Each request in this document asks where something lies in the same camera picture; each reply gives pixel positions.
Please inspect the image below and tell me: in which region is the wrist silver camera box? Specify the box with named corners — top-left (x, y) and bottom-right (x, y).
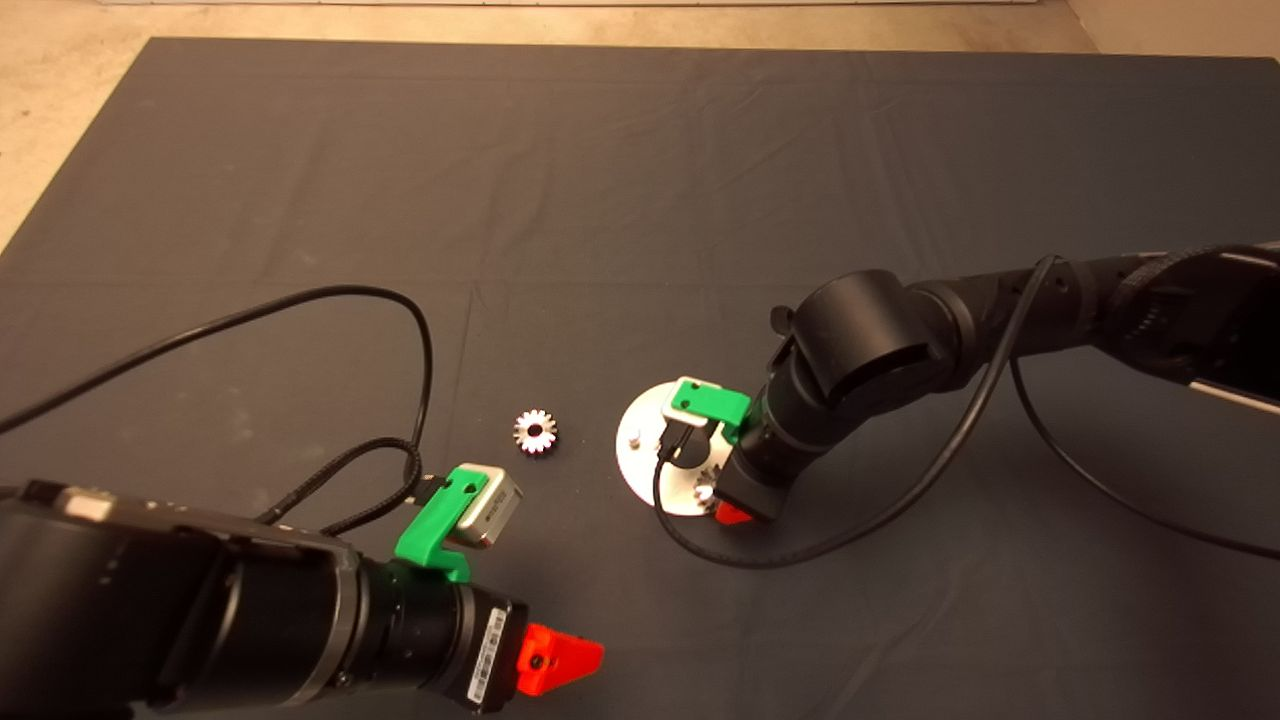
top-left (445, 463), bottom-right (524, 551)
top-left (660, 392), bottom-right (713, 433)

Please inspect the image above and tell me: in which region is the wrist green camera mount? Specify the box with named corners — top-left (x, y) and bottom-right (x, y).
top-left (668, 376), bottom-right (752, 446)
top-left (394, 467), bottom-right (489, 584)

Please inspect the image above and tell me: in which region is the smooth black camera cable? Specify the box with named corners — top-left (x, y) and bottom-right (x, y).
top-left (0, 285), bottom-right (437, 486)
top-left (652, 255), bottom-right (1280, 570)

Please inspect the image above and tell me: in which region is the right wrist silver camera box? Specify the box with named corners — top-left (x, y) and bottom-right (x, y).
top-left (660, 392), bottom-right (713, 433)

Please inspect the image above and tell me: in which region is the right wrist green camera mount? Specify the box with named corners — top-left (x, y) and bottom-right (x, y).
top-left (668, 376), bottom-right (752, 446)

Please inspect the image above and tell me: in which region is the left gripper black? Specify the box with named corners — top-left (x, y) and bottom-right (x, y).
top-left (460, 588), bottom-right (606, 715)

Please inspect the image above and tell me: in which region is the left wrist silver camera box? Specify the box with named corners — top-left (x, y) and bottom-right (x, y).
top-left (445, 463), bottom-right (524, 551)

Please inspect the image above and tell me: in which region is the left wrist green camera mount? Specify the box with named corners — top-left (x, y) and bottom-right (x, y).
top-left (394, 467), bottom-right (489, 584)

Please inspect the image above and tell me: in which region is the round metal carrier plate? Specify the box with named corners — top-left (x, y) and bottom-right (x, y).
top-left (616, 380), bottom-right (736, 517)

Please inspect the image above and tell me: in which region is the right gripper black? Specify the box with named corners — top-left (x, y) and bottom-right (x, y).
top-left (714, 440), bottom-right (796, 527)

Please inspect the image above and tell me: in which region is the dark grey table cloth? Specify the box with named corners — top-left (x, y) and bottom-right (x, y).
top-left (0, 38), bottom-right (1280, 720)

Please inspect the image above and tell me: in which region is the braided black cable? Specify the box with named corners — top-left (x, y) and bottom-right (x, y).
top-left (1120, 242), bottom-right (1280, 303)
top-left (255, 437), bottom-right (426, 538)

